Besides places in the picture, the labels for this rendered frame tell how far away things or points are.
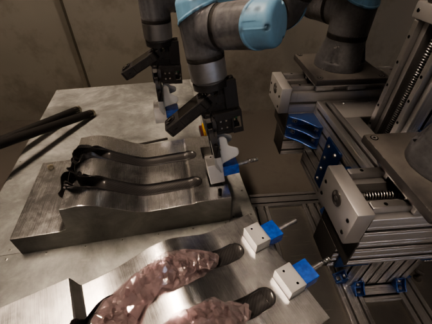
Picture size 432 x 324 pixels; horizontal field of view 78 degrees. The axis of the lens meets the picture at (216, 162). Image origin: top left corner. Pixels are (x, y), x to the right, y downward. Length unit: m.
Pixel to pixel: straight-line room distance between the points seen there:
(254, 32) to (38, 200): 0.64
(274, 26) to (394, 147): 0.35
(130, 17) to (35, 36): 0.76
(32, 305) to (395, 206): 0.64
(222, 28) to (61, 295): 0.51
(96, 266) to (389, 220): 0.61
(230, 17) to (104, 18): 2.04
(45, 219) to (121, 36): 1.92
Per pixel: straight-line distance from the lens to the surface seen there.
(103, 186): 0.68
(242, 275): 0.58
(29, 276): 0.75
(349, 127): 0.85
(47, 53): 2.71
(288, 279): 0.56
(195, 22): 0.51
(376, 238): 0.63
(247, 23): 0.45
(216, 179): 0.66
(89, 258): 0.72
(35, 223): 0.76
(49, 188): 0.83
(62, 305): 0.55
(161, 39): 0.76
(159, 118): 0.87
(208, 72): 0.53
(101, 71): 2.62
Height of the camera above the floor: 1.37
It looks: 41 degrees down
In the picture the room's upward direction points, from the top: straight up
